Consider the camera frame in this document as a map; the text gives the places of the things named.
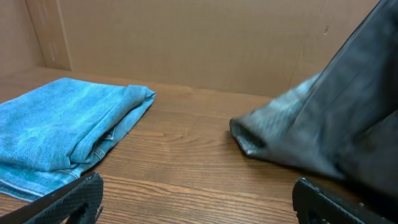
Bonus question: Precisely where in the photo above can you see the folded blue denim jeans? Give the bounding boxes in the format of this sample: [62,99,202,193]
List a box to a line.
[1,78,155,202]

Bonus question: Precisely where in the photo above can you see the grey shorts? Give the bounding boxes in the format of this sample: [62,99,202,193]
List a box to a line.
[229,0,397,197]

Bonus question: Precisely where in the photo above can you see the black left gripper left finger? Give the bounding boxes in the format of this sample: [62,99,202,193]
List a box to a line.
[1,172,104,224]

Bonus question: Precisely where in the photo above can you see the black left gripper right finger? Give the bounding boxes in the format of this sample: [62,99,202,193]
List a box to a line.
[292,177,394,224]

